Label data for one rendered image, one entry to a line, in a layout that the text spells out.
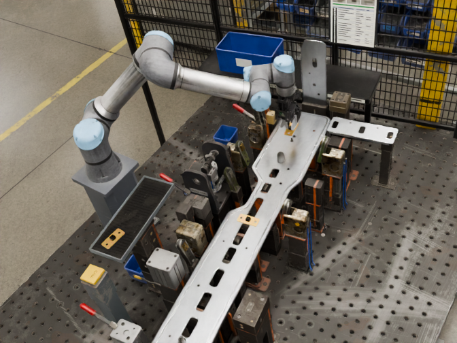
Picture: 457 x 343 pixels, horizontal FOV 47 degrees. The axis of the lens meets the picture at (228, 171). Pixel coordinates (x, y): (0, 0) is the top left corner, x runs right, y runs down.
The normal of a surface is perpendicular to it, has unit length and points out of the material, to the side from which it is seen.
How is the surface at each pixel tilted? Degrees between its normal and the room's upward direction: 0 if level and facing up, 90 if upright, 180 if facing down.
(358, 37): 90
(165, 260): 0
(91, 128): 7
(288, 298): 0
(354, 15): 90
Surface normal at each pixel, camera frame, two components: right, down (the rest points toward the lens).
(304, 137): -0.14, -0.69
